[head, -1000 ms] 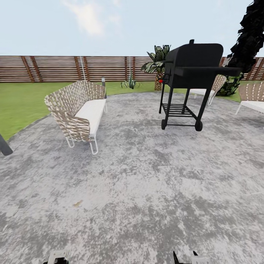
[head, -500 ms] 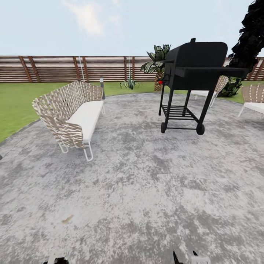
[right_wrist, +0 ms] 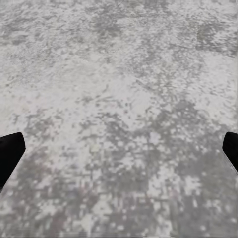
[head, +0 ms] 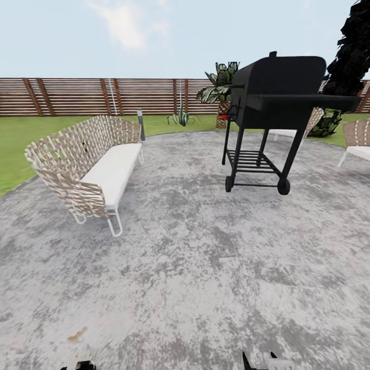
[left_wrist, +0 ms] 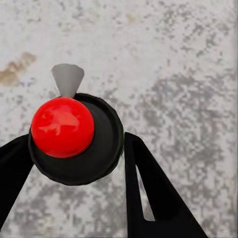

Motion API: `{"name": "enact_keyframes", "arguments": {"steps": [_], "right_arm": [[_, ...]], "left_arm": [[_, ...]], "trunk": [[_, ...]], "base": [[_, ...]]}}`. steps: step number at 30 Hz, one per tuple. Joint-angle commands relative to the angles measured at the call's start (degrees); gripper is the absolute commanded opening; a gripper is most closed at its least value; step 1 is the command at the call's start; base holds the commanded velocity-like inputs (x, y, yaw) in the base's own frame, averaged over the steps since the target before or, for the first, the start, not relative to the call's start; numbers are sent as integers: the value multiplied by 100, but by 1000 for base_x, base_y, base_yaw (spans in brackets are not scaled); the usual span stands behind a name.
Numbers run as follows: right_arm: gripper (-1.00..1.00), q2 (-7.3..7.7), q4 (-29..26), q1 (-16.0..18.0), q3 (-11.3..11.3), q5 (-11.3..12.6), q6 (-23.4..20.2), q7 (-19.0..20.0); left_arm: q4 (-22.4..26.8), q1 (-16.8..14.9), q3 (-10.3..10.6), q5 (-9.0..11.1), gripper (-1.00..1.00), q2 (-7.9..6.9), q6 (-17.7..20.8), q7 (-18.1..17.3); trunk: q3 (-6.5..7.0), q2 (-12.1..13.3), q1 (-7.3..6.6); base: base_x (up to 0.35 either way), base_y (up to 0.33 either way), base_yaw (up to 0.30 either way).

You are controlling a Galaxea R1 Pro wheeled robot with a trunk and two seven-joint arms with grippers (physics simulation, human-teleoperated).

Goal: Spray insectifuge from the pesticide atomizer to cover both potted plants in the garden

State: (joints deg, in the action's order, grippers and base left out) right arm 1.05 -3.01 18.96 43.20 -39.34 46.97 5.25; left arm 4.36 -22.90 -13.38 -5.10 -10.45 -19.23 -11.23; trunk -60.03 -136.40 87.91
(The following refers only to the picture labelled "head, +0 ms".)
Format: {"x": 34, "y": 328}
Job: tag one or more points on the tree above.
{"x": 345, "y": 73}

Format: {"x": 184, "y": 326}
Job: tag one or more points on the charcoal grill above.
{"x": 276, "y": 93}

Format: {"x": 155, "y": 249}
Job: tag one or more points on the bush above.
{"x": 328, "y": 122}
{"x": 217, "y": 92}
{"x": 182, "y": 118}

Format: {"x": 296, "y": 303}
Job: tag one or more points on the garden chair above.
{"x": 314, "y": 119}
{"x": 357, "y": 135}
{"x": 102, "y": 164}

